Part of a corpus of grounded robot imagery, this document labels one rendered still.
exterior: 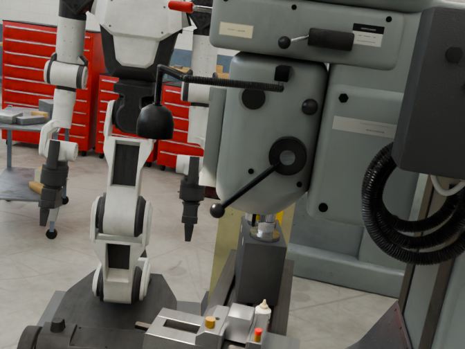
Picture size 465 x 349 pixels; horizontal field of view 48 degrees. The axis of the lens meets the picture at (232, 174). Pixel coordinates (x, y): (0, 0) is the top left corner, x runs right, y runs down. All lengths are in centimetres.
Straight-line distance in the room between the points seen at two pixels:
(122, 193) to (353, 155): 99
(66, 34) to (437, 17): 135
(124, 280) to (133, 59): 79
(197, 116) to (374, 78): 94
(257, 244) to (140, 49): 73
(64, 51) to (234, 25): 98
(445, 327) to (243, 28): 65
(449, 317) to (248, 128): 50
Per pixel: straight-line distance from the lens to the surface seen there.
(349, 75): 95
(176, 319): 129
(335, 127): 95
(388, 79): 96
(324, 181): 97
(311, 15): 94
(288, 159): 95
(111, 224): 177
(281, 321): 148
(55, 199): 187
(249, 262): 148
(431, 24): 70
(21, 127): 391
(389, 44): 94
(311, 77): 96
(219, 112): 106
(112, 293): 201
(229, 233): 301
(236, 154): 99
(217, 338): 118
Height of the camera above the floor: 166
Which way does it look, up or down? 15 degrees down
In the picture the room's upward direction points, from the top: 8 degrees clockwise
